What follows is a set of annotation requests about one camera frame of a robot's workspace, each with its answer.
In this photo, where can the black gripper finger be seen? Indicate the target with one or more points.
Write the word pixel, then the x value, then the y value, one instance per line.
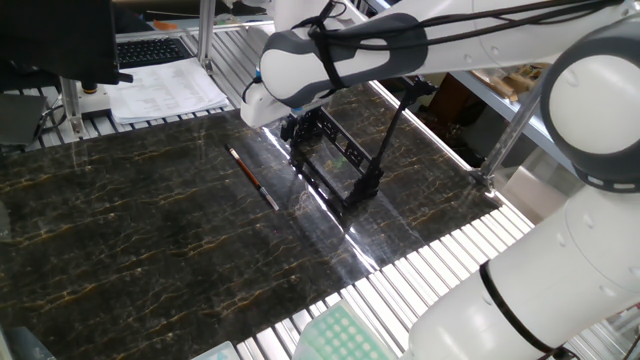
pixel 292 127
pixel 284 131

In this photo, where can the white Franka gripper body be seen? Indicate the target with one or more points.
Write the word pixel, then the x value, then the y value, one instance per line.
pixel 255 107

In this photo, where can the brown calligraphy brush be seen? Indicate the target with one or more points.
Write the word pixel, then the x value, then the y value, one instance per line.
pixel 250 175

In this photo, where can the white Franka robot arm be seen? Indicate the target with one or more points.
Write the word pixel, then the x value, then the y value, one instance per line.
pixel 575 280

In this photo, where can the black pen rack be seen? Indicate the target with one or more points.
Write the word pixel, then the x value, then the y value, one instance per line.
pixel 365 186

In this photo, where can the white paper stack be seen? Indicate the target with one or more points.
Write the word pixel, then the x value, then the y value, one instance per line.
pixel 165 90

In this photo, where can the black computer keyboard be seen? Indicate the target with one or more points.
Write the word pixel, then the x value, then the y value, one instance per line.
pixel 150 51

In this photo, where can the small orange object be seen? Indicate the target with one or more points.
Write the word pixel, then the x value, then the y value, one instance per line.
pixel 165 25

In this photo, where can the grey metal shelf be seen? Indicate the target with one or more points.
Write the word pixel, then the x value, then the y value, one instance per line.
pixel 480 90

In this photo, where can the wooden pieces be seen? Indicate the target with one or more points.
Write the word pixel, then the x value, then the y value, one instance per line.
pixel 495 82

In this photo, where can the black monitor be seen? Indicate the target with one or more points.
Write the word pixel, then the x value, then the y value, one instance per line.
pixel 55 40

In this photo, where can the green pipette tip box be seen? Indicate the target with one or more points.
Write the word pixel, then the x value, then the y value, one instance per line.
pixel 345 335

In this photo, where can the aluminium diagonal strut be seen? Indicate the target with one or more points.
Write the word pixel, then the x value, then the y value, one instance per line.
pixel 510 135

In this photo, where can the dark grey flat box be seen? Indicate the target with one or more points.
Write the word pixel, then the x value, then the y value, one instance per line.
pixel 20 120

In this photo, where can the teal plastic box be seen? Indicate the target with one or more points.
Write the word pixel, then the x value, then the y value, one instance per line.
pixel 25 345

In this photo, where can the silver blue wrist camera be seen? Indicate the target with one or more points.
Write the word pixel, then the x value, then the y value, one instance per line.
pixel 300 108

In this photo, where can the aluminium frame post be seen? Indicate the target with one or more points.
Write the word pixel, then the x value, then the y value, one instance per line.
pixel 206 30

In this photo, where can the aluminium monitor stand post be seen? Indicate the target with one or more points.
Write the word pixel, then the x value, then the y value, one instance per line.
pixel 72 107

